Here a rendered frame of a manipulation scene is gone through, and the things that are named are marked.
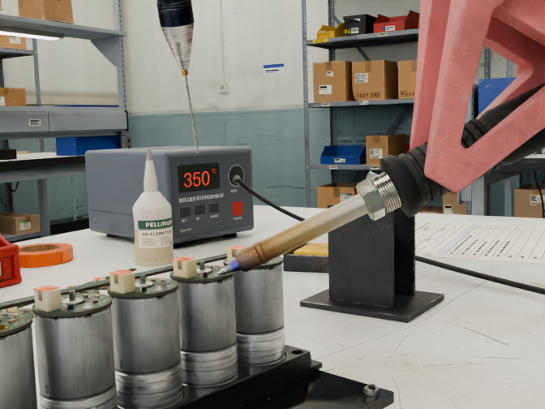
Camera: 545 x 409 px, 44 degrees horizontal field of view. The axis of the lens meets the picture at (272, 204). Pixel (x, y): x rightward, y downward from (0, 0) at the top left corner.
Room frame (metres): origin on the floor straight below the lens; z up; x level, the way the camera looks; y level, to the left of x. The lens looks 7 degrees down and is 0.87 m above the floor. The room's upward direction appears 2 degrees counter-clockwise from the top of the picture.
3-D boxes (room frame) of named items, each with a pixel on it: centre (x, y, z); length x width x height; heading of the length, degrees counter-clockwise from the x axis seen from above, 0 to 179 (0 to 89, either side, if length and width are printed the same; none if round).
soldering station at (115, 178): (0.73, 0.11, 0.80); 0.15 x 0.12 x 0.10; 45
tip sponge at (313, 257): (0.55, -0.05, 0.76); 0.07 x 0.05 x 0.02; 72
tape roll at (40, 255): (0.61, 0.22, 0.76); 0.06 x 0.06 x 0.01
